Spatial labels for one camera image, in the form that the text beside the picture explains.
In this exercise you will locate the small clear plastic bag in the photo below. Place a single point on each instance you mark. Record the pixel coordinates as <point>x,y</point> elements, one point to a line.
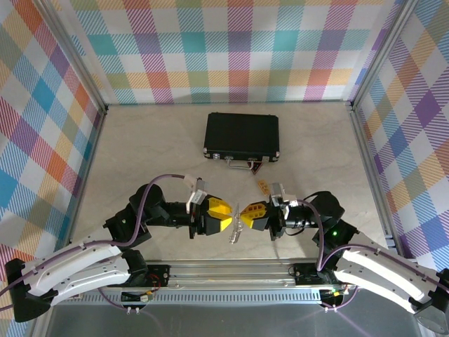
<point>234,234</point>

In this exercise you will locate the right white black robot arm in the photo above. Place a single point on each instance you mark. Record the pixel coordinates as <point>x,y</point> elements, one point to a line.
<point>372,270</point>

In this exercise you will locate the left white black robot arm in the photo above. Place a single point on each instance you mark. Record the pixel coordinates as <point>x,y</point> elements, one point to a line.
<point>70,270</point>

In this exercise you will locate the small yellow tag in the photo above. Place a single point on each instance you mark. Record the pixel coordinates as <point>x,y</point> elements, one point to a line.
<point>263,186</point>

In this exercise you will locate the dark triangular tag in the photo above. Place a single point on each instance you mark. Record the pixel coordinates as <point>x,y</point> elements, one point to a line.
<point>255,168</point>

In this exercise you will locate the perforated metal strip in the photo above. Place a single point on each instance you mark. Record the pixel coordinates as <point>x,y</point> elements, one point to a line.
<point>228,297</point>

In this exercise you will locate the black briefcase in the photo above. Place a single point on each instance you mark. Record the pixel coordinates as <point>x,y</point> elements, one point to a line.
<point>242,135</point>

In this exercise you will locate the grey metal plate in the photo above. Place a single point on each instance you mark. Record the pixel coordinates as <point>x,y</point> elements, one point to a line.
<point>228,323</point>

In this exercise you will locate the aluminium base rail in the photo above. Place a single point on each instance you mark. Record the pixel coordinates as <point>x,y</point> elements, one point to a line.
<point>228,272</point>

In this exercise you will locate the aluminium floor rail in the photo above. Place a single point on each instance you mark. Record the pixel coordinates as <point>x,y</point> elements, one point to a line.
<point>372,175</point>
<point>89,168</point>

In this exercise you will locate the aluminium frame post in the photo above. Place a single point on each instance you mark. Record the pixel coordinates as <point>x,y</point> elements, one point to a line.
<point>381,52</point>
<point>73,52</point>

